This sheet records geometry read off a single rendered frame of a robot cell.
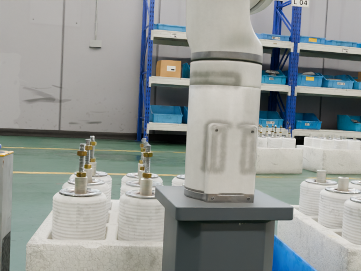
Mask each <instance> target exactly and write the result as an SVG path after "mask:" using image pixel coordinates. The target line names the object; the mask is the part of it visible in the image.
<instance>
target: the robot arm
mask: <svg viewBox="0 0 361 271"><path fill-rule="evenodd" d="M272 1H273V0H186V37H187V41H188V43H189V46H190V50H191V65H190V86H189V104H188V116H187V136H186V157H185V181H184V195H185V196H187V197H190V198H194V199H199V200H202V201H205V202H208V203H253V202H254V197H255V179H256V160H257V142H258V124H259V106H260V96H261V80H262V62H263V46H262V44H261V42H260V40H259V39H258V38H257V36H256V34H255V33H254V31H253V28H252V25H251V21H250V15H253V14H256V13H258V12H260V11H262V10H264V9H265V8H266V7H268V6H269V5H270V4H271V3H272Z"/></svg>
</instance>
